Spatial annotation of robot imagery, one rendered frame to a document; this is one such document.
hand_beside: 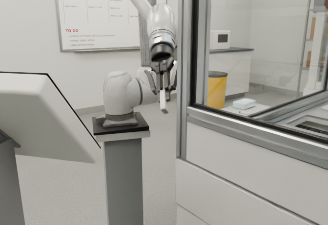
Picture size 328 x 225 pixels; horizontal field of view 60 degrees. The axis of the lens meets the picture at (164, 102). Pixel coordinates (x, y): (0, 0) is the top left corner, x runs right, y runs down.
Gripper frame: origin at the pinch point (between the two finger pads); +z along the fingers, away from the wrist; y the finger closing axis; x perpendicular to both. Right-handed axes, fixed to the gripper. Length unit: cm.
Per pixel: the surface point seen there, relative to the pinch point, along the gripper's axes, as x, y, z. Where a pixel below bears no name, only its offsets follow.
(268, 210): -4.3, 23.5, 34.5
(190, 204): 7.6, 3.5, 29.0
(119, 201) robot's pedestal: 75, -58, 9
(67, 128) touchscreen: -25.3, -12.6, 17.7
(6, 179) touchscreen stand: -19.5, -34.0, 24.1
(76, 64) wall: 182, -203, -219
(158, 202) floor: 136, -60, -3
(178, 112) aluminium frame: -7.5, 6.9, 9.4
